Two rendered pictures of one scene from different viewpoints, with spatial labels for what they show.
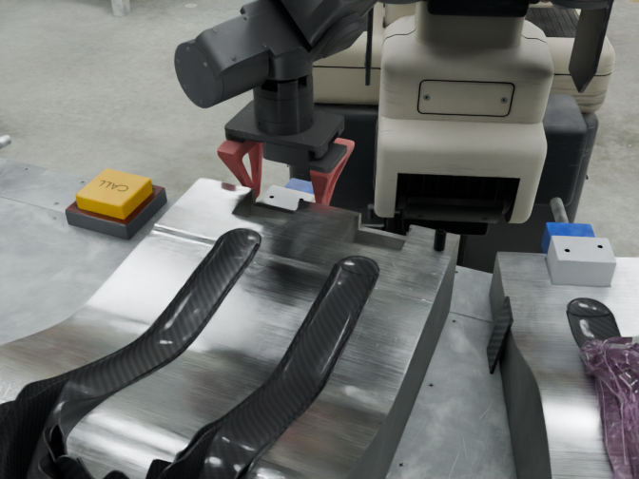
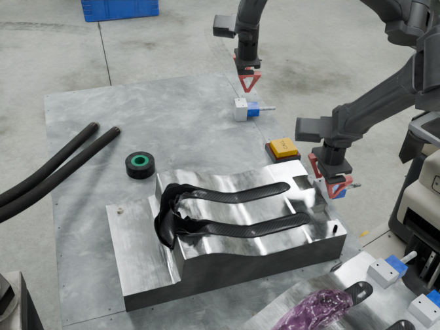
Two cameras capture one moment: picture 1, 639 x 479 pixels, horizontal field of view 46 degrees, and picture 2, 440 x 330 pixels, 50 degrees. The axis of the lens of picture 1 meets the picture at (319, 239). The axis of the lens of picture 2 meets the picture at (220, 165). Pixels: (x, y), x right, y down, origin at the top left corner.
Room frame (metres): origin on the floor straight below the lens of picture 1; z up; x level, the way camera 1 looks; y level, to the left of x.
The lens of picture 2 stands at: (-0.15, -0.46, 1.69)
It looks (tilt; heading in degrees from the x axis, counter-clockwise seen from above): 41 degrees down; 49
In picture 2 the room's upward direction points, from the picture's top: 3 degrees clockwise
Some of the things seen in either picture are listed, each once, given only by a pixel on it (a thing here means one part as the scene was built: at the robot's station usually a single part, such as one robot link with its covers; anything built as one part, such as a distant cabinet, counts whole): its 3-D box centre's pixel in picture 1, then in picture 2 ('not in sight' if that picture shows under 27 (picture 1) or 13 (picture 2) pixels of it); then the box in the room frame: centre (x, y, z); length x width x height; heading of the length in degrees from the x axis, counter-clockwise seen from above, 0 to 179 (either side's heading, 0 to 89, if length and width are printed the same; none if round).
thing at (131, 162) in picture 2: not in sight; (140, 165); (0.33, 0.42, 0.82); 0.08 x 0.08 x 0.04
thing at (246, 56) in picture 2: not in sight; (247, 50); (0.72, 0.44, 1.03); 0.10 x 0.07 x 0.07; 57
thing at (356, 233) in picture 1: (377, 248); (323, 218); (0.53, -0.05, 0.87); 0.05 x 0.05 x 0.04; 68
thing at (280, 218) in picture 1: (268, 222); (302, 187); (0.57, 0.05, 0.87); 0.05 x 0.05 x 0.04; 68
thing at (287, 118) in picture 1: (283, 104); (333, 152); (0.65, 0.03, 0.96); 0.10 x 0.07 x 0.07; 67
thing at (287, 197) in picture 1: (305, 196); (338, 188); (0.68, 0.02, 0.83); 0.13 x 0.05 x 0.05; 157
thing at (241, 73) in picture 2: not in sight; (247, 76); (0.71, 0.42, 0.96); 0.07 x 0.07 x 0.09; 57
